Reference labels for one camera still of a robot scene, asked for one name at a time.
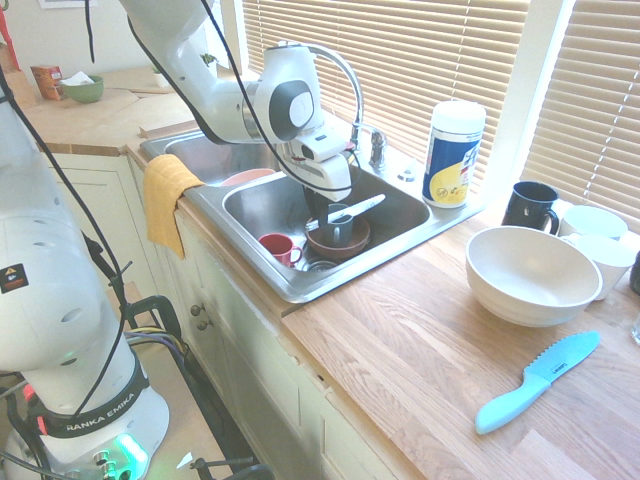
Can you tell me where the stainless steel double sink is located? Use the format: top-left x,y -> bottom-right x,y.
138,127 -> 486,305

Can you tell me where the chrome gooseneck faucet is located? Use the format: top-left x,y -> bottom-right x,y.
279,42 -> 366,146

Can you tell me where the light blue serrated knife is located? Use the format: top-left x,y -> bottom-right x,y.
474,330 -> 601,436

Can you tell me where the chrome faucet handle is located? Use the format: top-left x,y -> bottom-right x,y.
368,130 -> 389,170

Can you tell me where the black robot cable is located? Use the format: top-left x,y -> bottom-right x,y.
0,64 -> 136,419

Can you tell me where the white cup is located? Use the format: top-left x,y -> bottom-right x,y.
559,204 -> 629,241
564,233 -> 636,301

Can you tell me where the wide beige window blind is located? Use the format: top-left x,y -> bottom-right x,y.
242,0 -> 531,181

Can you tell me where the yellow dish cloth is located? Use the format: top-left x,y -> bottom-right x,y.
143,153 -> 206,260

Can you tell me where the green bowl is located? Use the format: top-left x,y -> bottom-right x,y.
60,74 -> 105,105

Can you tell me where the white-handled table knife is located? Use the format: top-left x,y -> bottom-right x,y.
305,194 -> 387,232

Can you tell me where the orange cardboard box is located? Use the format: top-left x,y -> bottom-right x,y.
30,65 -> 65,102

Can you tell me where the pink bowl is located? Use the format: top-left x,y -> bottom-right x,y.
219,168 -> 277,188

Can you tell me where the white gripper block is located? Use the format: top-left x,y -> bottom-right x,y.
285,145 -> 354,222

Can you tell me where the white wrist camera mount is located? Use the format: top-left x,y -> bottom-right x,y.
298,130 -> 348,164

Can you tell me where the grey mug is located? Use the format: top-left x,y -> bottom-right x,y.
319,203 -> 355,245

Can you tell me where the brown wooden bowl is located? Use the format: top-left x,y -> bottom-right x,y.
305,215 -> 372,261

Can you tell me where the large cream bowl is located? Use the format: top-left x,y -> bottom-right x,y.
465,225 -> 604,329

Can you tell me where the disinfecting wipes canister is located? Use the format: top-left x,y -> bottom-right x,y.
421,99 -> 487,210

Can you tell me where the black mug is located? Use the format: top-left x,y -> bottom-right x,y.
501,181 -> 560,236

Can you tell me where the black robot stand frame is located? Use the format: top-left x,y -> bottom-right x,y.
0,294 -> 276,480

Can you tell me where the red cup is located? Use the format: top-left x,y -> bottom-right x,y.
258,233 -> 304,269

